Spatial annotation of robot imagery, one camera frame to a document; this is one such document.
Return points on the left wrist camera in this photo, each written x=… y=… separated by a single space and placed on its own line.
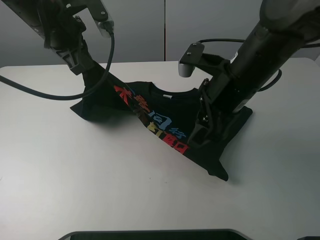
x=100 y=15

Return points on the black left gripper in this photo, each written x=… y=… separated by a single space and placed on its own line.
x=63 y=34

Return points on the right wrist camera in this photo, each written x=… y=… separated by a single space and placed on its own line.
x=194 y=57

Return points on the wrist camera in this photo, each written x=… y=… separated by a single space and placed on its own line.
x=194 y=57
x=100 y=15

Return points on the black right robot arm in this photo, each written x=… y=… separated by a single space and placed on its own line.
x=284 y=27

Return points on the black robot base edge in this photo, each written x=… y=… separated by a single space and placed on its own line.
x=193 y=234

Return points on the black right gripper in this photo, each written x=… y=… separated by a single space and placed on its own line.
x=222 y=110

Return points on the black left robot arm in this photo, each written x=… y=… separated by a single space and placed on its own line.
x=31 y=12

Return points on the black printed t-shirt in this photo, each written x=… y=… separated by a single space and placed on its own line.
x=183 y=120

